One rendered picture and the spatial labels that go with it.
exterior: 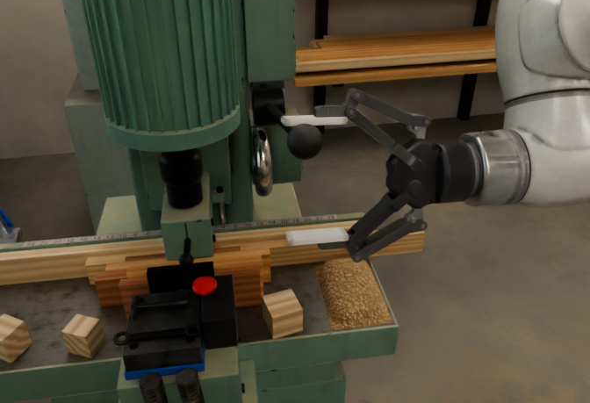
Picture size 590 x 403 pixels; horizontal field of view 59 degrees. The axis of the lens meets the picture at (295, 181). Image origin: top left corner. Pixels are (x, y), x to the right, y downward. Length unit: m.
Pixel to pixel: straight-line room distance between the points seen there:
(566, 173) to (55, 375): 0.69
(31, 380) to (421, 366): 1.39
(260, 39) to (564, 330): 1.69
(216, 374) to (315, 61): 2.20
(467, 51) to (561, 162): 2.37
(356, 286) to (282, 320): 0.13
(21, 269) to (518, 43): 0.77
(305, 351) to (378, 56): 2.18
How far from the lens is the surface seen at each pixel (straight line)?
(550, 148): 0.65
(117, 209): 1.24
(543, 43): 0.66
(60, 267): 0.90
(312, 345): 0.77
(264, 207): 1.18
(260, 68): 0.88
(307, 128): 0.49
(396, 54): 2.84
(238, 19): 0.87
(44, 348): 0.82
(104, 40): 0.64
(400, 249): 0.90
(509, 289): 2.31
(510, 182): 0.63
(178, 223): 0.75
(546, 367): 2.06
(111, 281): 0.81
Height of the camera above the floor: 1.46
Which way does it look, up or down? 32 degrees down
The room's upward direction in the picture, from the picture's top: straight up
